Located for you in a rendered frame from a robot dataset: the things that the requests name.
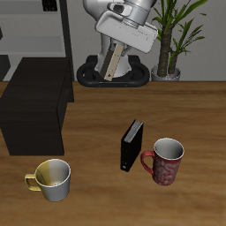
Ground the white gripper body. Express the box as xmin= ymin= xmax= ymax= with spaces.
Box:
xmin=94 ymin=12 xmax=159 ymax=55

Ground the black book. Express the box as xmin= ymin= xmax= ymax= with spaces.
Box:
xmin=119 ymin=118 xmax=145 ymax=173

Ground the green pot plant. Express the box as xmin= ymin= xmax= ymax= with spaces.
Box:
xmin=150 ymin=0 xmax=209 ymax=83

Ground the dark brown desk caddy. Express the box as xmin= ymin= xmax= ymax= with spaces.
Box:
xmin=0 ymin=56 xmax=75 ymax=156

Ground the red patterned mug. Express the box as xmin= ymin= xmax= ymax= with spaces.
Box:
xmin=139 ymin=137 xmax=185 ymax=186

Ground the white and yellow mug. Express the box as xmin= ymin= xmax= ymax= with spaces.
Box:
xmin=24 ymin=158 xmax=72 ymax=203

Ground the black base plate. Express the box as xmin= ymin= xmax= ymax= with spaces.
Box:
xmin=76 ymin=54 xmax=151 ymax=88

